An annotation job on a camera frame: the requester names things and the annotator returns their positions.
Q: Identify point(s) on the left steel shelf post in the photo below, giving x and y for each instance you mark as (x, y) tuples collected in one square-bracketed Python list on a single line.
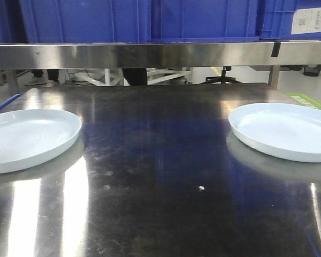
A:
[(12, 82)]

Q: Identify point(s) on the green floor sign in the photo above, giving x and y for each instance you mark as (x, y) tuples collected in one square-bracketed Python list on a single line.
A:
[(304, 100)]

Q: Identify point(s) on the white barcode label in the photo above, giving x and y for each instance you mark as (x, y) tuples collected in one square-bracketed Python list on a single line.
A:
[(306, 21)]

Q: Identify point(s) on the steel shelf post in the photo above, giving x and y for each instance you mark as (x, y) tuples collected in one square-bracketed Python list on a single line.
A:
[(274, 76), (12, 82)]

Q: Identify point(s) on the left blue plastic crate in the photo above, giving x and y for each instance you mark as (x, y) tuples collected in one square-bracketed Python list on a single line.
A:
[(86, 21)]

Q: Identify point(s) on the person legs dark trousers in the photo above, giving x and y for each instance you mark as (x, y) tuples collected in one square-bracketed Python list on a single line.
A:
[(136, 76)]

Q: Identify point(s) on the black tape strip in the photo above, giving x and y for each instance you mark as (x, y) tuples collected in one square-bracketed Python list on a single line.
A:
[(276, 49)]

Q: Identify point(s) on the right steel shelf post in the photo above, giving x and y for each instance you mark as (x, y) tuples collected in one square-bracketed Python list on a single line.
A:
[(274, 76)]

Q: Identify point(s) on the black waste bin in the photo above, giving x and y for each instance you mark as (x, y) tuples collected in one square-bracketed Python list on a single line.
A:
[(312, 70)]

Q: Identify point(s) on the white metal frame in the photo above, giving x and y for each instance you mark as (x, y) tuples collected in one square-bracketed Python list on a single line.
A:
[(114, 77)]

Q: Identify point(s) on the black stool base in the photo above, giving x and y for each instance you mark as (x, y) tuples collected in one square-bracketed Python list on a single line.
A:
[(222, 79)]

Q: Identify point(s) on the middle blue plastic crate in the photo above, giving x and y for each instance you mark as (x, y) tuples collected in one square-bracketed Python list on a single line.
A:
[(203, 21)]

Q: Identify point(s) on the blue plastic crate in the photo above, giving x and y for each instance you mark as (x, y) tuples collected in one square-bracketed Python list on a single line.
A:
[(86, 21), (203, 21)]

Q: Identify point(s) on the light blue plate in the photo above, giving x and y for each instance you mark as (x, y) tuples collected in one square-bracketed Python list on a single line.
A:
[(34, 136), (288, 131)]

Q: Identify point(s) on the blue table edge strip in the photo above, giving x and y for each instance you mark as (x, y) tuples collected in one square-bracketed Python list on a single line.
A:
[(10, 100)]

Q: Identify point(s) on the stainless steel shelf rail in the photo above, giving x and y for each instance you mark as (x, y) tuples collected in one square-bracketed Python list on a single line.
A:
[(120, 55)]

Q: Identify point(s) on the right blue labelled crate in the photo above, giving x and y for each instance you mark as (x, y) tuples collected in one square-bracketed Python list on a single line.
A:
[(274, 20)]

